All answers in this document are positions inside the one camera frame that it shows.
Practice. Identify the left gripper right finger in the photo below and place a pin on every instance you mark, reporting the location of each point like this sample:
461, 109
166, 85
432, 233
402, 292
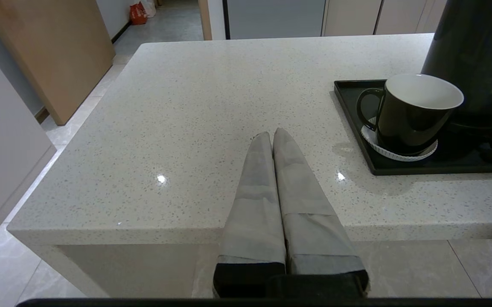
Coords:
314, 230

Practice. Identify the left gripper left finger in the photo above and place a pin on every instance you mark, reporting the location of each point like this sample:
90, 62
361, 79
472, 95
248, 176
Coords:
254, 213

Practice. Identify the black cup white inside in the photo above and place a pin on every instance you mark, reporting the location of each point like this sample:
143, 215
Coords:
408, 119

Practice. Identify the black electric kettle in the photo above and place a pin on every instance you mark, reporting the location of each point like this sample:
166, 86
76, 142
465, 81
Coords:
476, 55

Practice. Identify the black round kettle base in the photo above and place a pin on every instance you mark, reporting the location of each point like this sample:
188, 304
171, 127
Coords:
484, 127

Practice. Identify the round white coaster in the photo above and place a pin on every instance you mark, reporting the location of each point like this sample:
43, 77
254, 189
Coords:
371, 140

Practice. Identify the black rectangular tray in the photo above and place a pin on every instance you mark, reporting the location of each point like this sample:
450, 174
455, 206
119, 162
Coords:
356, 98

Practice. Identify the tall grey cabinet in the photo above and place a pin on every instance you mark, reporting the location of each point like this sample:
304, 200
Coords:
275, 19

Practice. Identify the grey sink base cabinet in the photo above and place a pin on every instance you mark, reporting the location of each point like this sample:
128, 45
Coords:
374, 17

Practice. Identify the white shopping bag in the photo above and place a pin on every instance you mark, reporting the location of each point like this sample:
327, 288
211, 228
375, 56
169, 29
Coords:
149, 7

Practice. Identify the red bag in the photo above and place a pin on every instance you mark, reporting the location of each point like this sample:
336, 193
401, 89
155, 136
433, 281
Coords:
138, 14

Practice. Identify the grey counter drawer cabinet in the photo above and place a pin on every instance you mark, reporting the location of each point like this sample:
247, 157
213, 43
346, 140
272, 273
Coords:
435, 15

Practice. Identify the brown wooden door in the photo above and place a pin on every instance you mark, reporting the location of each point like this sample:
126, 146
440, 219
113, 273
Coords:
58, 47

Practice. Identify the white side cabinet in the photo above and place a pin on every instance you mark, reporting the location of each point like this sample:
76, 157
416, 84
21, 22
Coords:
2, 128

